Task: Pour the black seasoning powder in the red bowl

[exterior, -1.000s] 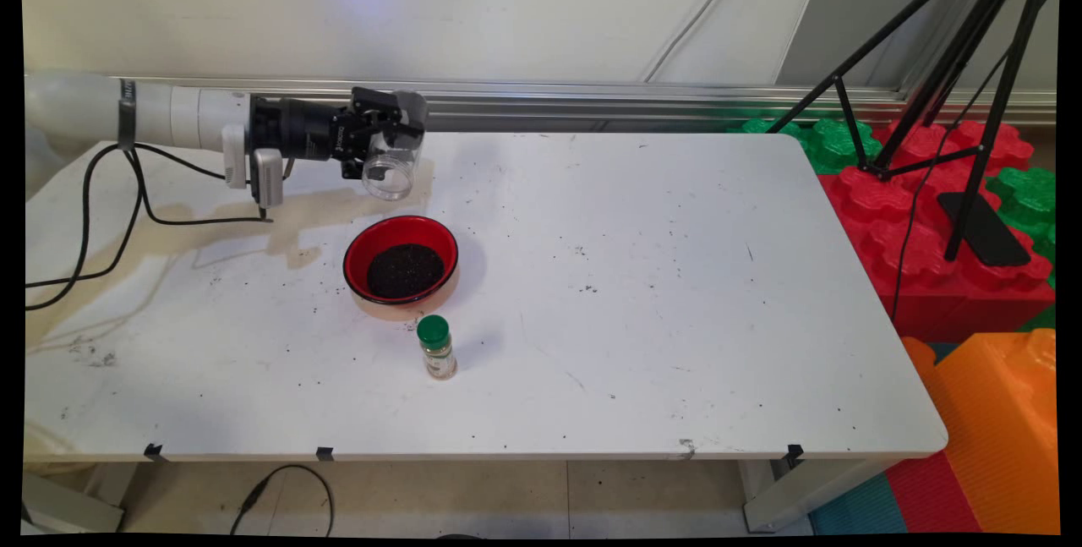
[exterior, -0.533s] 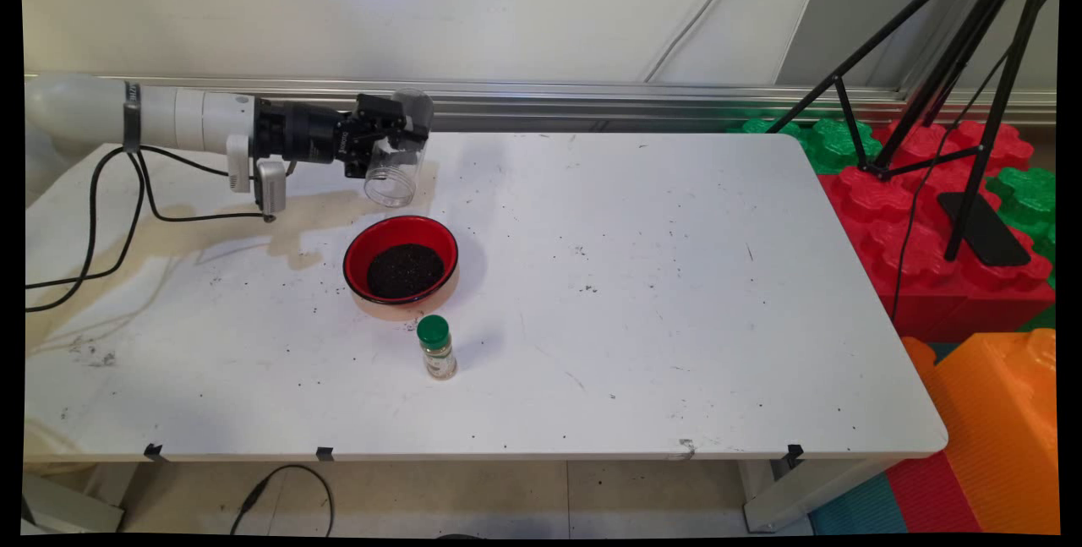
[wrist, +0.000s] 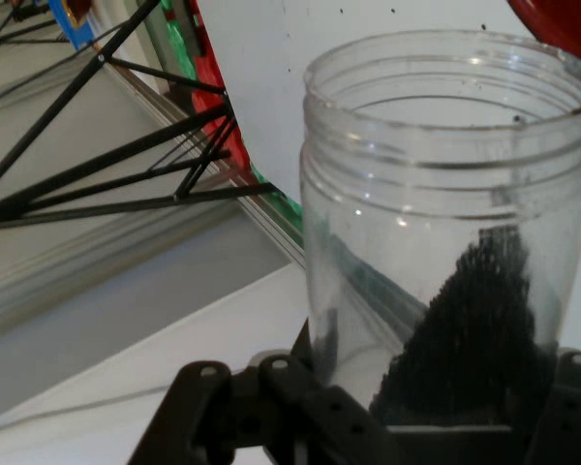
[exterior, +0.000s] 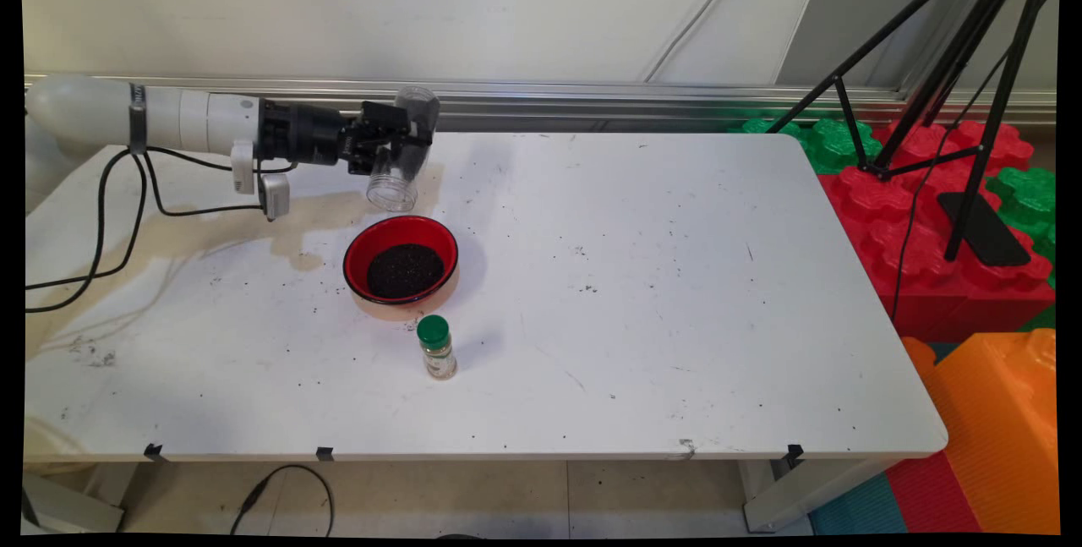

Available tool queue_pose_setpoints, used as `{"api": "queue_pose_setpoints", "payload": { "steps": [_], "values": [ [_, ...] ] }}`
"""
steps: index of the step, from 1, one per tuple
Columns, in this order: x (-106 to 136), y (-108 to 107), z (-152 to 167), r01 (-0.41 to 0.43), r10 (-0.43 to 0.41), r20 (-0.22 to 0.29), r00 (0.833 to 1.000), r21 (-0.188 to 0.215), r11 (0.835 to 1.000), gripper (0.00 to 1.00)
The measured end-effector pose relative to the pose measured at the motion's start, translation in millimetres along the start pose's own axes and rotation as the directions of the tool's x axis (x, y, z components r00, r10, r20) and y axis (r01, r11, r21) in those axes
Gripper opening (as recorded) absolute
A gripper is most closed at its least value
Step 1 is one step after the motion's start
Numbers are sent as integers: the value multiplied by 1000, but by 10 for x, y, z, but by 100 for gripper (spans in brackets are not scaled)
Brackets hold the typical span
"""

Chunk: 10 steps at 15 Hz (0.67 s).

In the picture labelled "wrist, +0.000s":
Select clear plastic jar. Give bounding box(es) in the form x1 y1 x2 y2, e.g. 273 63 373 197
298 29 581 430

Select black seeds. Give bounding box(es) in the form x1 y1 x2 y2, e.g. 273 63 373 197
367 226 561 428

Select green foam block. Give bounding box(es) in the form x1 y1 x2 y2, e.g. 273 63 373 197
159 0 198 81
246 159 305 243

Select blue printed board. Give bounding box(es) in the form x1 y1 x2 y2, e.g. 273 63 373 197
46 0 101 52

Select red bowl with black rim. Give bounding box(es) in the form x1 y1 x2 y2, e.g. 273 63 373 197
505 0 581 64

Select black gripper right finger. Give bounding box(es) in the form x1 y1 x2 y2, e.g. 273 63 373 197
522 348 581 465

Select black tripod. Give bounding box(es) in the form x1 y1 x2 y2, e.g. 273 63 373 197
0 0 59 47
0 0 278 238

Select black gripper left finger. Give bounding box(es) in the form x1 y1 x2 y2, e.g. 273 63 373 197
125 309 403 465

